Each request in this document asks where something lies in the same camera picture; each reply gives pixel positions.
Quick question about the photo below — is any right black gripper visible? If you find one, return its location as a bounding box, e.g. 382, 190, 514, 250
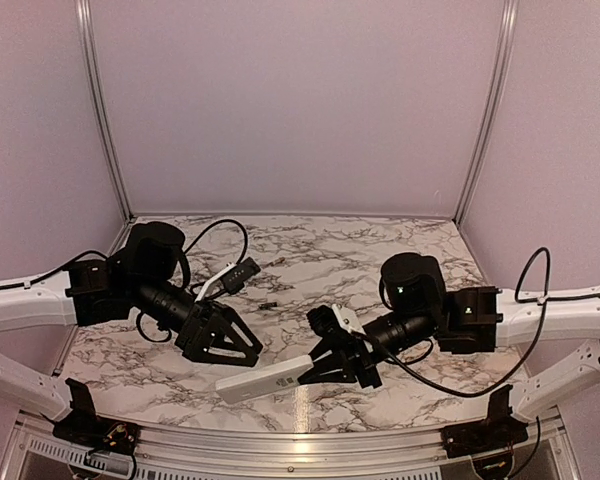
296, 308, 440, 388

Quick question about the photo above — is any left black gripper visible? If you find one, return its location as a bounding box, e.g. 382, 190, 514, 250
131, 275, 264, 368

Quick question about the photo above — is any white remote control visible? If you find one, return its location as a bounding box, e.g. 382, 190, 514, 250
215, 355, 314, 404

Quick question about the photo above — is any black battery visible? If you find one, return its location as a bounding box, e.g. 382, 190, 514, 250
259, 302, 278, 310

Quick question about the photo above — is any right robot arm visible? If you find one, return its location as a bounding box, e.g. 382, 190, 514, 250
298, 253, 600, 448

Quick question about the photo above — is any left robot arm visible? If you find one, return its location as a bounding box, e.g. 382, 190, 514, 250
0, 221, 263, 367

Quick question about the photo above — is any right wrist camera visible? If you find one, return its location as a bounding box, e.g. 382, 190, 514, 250
306, 304, 366, 339

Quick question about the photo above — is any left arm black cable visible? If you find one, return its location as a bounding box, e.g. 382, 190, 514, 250
134, 218, 250, 344

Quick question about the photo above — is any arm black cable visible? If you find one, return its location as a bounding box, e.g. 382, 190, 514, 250
364, 246, 552, 399
134, 218, 250, 344

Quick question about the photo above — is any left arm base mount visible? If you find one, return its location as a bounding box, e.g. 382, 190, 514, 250
52, 379, 140, 456

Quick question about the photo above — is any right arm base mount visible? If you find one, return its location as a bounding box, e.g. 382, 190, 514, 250
441, 385, 529, 458

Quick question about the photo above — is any front aluminium rail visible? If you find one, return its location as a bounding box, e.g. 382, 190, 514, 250
0, 410, 580, 479

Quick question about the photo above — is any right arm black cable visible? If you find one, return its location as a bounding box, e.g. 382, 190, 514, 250
364, 246, 552, 399

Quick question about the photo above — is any left aluminium frame post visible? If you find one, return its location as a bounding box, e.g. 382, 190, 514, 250
75, 0, 134, 223

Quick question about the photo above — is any aluminium frame post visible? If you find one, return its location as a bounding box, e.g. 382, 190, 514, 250
75, 0, 134, 223
453, 0, 519, 230

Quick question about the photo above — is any right aluminium frame post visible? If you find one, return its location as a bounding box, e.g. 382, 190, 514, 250
453, 0, 519, 230

